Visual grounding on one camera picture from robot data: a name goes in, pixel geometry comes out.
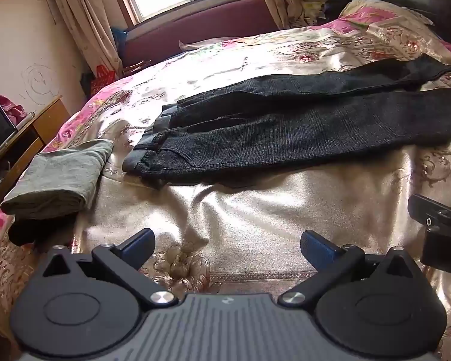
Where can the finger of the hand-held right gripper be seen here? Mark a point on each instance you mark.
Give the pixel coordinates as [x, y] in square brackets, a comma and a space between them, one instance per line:
[426, 210]

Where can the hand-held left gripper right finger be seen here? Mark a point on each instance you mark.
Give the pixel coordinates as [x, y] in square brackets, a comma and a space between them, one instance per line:
[317, 250]

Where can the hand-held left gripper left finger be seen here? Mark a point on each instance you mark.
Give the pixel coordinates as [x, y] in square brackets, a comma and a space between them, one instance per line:
[137, 247]

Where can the dark checked pants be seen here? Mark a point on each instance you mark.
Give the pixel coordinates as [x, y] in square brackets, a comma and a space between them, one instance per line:
[285, 131]

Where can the cream satin floral bedspread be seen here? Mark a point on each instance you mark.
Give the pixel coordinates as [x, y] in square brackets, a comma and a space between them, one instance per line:
[248, 203]

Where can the folded black cloth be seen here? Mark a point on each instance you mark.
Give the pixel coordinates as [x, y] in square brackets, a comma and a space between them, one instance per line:
[34, 231]

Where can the folded green cloth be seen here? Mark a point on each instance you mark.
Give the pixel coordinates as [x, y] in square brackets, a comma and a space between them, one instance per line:
[56, 180]

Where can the wooden desk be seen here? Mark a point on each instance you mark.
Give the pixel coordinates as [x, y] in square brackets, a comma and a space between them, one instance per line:
[34, 139]

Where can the red bag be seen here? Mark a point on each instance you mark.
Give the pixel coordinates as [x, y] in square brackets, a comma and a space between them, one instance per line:
[102, 79]

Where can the pink cloth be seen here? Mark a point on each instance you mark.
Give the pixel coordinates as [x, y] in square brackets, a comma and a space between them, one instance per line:
[11, 109]

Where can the pink cartoon print bedsheet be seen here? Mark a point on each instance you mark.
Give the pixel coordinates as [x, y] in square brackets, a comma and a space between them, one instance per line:
[364, 17]

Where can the blue plastic bag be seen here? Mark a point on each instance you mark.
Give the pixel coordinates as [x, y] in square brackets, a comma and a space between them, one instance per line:
[119, 37]

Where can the white pillow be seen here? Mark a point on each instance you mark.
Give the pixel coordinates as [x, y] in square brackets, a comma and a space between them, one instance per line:
[210, 43]

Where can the pile of dark clothes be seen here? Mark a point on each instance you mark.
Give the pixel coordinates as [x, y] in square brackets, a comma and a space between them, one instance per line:
[336, 5]

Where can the maroon padded headboard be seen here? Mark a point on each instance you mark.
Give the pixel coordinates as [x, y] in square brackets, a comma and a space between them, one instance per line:
[210, 22]

